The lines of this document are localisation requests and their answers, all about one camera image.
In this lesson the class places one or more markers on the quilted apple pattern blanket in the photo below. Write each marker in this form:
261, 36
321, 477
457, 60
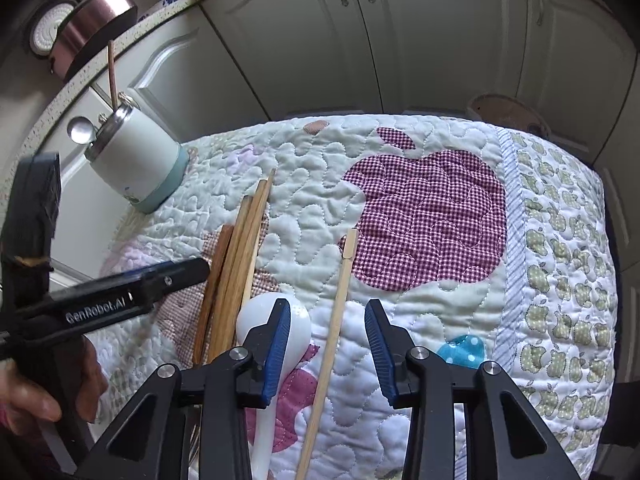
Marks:
425, 200

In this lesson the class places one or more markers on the white round trivet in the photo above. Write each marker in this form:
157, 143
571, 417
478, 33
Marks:
45, 32

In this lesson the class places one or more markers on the dark brown wooden chopstick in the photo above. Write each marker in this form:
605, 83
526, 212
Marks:
213, 287

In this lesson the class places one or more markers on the beige trash bin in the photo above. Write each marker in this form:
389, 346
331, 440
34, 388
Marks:
505, 110

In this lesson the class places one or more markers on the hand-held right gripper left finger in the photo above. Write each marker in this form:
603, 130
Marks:
277, 350

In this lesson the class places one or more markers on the stainless steel pot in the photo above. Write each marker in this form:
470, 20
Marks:
95, 20

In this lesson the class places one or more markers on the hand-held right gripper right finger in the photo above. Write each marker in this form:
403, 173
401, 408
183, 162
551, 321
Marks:
377, 355

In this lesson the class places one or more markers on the white ceramic spoon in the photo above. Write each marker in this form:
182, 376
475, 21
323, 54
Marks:
300, 322

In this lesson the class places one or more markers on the person's left hand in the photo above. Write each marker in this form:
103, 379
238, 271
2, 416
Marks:
27, 390

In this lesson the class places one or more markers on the light bamboo chopstick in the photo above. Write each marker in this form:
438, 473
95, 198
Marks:
334, 330

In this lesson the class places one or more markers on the tan wooden chopstick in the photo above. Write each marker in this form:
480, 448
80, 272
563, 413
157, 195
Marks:
112, 67

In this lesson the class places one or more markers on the white cup with mint base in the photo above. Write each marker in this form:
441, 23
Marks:
135, 160

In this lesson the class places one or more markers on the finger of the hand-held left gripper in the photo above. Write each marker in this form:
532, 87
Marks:
170, 277

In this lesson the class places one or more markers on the speckled countertop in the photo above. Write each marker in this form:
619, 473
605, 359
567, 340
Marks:
150, 25

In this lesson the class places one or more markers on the metal spoon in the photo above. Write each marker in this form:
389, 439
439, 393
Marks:
80, 130

